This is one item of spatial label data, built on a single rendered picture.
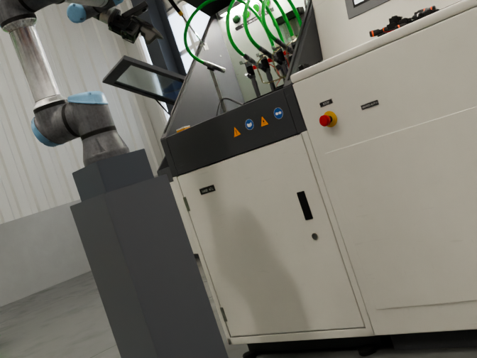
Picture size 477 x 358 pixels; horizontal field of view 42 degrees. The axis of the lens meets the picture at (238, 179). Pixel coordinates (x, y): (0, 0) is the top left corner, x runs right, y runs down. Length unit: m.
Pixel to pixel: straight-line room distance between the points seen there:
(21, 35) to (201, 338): 1.12
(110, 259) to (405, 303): 0.93
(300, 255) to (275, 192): 0.24
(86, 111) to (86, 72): 7.74
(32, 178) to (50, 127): 6.89
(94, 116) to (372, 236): 0.96
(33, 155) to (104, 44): 2.17
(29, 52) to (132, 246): 0.71
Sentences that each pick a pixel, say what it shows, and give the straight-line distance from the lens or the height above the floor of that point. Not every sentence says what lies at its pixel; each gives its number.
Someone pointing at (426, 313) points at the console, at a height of 0.13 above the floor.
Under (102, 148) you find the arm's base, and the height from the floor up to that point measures 0.94.
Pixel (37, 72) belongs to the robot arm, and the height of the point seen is 1.24.
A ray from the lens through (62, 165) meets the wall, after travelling 9.19.
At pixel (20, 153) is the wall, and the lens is 9.02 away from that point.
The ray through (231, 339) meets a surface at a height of 0.09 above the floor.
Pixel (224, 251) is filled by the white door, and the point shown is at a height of 0.45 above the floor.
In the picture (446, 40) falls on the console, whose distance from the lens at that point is 1.84.
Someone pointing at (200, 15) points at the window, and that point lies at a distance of 8.75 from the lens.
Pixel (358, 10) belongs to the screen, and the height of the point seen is 1.12.
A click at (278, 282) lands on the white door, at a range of 2.34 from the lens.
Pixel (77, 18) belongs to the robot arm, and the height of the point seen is 1.47.
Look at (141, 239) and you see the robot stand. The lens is 1.94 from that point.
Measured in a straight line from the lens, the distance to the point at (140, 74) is 6.05.
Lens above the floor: 0.75
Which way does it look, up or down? 1 degrees down
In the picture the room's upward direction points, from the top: 18 degrees counter-clockwise
